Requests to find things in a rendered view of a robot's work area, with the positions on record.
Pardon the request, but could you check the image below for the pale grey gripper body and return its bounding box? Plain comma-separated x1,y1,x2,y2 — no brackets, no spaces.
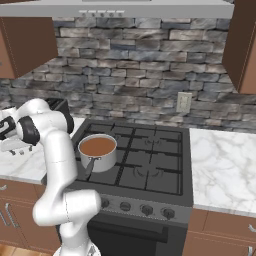
0,136,37,153

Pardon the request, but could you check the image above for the steel saucepan with hot chocolate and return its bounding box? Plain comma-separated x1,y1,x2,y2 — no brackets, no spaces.
77,133,118,180

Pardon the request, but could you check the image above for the brown drawer front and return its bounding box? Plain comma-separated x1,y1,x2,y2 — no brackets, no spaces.
0,179,38,203
187,207,256,242

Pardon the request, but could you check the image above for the brown cupboard door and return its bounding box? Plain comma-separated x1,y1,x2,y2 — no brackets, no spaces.
182,230,256,256
0,197,61,255

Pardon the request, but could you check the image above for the black gas stove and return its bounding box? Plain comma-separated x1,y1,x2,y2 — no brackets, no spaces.
42,118,195,256

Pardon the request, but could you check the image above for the grey range hood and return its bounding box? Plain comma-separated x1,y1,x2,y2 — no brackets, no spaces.
0,0,236,20

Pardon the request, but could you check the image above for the brown wall cupboard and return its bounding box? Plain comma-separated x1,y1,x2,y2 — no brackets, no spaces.
0,16,60,80
221,0,256,96

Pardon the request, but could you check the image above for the white wall socket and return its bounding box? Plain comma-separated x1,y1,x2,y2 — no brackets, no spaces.
175,91,194,114

